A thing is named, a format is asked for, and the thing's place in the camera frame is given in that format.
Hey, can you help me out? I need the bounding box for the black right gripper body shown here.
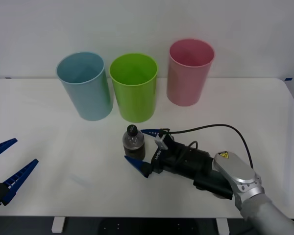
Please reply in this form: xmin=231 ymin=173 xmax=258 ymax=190
xmin=150 ymin=139 xmax=196 ymax=180

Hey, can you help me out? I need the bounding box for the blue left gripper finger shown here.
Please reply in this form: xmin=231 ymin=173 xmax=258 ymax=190
xmin=0 ymin=138 xmax=18 ymax=162
xmin=0 ymin=159 xmax=39 ymax=206

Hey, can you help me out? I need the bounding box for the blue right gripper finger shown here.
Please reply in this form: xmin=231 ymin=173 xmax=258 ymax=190
xmin=124 ymin=156 xmax=154 ymax=179
xmin=140 ymin=127 xmax=163 ymax=140

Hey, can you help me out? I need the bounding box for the small dark plastic bottle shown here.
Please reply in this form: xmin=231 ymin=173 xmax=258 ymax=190
xmin=122 ymin=124 xmax=146 ymax=160

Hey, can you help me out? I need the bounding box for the green plastic bin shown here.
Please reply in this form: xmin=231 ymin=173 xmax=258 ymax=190
xmin=109 ymin=52 xmax=159 ymax=123

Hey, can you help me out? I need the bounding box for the pink plastic bin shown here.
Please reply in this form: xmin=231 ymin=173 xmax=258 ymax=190
xmin=166 ymin=38 xmax=215 ymax=107

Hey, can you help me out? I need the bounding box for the white table leg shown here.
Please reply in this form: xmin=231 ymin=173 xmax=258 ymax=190
xmin=215 ymin=217 xmax=230 ymax=235
xmin=51 ymin=216 xmax=66 ymax=233

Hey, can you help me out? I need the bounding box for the pale blue plastic bin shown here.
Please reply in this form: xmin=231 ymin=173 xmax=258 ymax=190
xmin=55 ymin=51 xmax=114 ymax=121

